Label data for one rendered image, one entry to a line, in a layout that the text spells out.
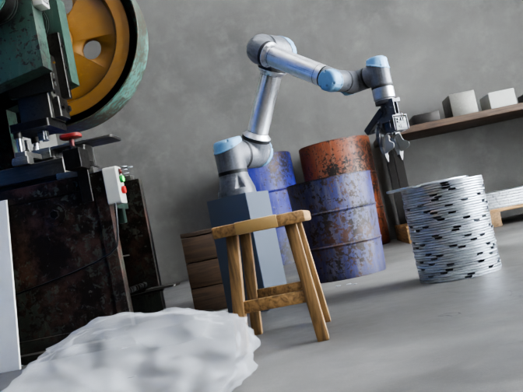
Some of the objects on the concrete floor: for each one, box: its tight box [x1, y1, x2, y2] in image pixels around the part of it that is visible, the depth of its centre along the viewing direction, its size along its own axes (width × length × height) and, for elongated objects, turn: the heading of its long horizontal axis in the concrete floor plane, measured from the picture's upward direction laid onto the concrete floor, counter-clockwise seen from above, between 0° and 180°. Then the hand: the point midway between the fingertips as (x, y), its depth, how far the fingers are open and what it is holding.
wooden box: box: [180, 228, 227, 310], centre depth 312 cm, size 40×38×35 cm
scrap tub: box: [286, 170, 386, 283], centre depth 335 cm, size 42×42×48 cm
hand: (392, 158), depth 238 cm, fingers open, 6 cm apart
